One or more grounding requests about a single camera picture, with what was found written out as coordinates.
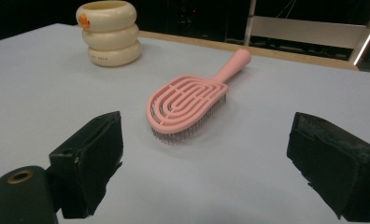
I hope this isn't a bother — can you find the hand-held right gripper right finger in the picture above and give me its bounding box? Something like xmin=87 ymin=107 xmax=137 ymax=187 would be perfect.
xmin=286 ymin=111 xmax=370 ymax=223

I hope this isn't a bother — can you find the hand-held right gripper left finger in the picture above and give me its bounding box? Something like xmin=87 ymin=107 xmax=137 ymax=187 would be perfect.
xmin=48 ymin=110 xmax=124 ymax=219

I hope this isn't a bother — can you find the pink vented hairbrush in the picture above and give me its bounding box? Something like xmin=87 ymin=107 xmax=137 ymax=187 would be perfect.
xmin=146 ymin=48 xmax=253 ymax=146

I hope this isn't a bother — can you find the cream ribbed cup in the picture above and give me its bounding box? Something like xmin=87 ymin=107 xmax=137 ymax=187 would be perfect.
xmin=75 ymin=0 xmax=142 ymax=68

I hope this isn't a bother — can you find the white metal stand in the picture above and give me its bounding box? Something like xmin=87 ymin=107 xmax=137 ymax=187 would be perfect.
xmin=243 ymin=0 xmax=370 ymax=66

